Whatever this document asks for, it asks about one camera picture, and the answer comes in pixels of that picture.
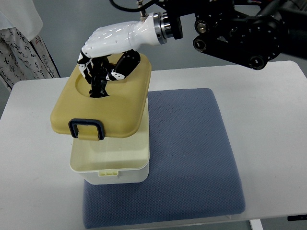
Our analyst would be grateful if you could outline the calligraphy print cloth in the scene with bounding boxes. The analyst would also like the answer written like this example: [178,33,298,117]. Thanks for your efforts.
[0,28,60,91]

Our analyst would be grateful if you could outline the white garment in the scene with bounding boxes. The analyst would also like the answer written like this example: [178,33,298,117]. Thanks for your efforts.
[0,0,43,41]

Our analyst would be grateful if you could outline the white storage box body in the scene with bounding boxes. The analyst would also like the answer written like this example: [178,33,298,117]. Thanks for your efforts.
[70,105,150,185]

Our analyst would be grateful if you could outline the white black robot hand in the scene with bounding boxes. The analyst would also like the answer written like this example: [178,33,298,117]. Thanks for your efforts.
[78,13,173,83]

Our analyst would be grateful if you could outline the white table leg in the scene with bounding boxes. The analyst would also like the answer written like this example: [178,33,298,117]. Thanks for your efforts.
[249,219,264,230]

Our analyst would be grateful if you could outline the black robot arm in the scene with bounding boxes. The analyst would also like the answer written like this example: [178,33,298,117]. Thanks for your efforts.
[135,0,307,70]

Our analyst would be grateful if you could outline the black table bracket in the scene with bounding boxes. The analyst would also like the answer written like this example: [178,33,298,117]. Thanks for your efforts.
[287,214,307,221]

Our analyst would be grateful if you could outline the blue grey cushion mat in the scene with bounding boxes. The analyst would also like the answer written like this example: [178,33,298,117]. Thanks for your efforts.
[83,88,245,229]

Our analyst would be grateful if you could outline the yellow storage box lid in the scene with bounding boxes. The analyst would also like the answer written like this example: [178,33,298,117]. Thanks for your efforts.
[50,54,152,140]

